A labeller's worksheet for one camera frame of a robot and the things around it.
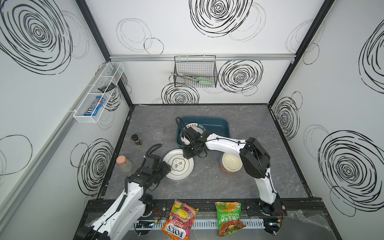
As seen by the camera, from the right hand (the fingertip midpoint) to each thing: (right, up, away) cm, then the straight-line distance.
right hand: (184, 155), depth 88 cm
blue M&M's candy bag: (-42, +26, -19) cm, 53 cm away
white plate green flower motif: (-1, -7, -2) cm, 7 cm away
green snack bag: (+22, -22, -20) cm, 37 cm away
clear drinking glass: (-19, +14, +13) cm, 27 cm away
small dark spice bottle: (-29, +10, +1) cm, 31 cm away
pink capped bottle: (-32, -2, -8) cm, 33 cm away
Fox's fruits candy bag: (0, -26, -20) cm, 33 cm away
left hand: (-7, -6, -4) cm, 10 cm away
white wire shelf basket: (-45, +50, +3) cm, 67 cm away
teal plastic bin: (+24, +17, +19) cm, 35 cm away
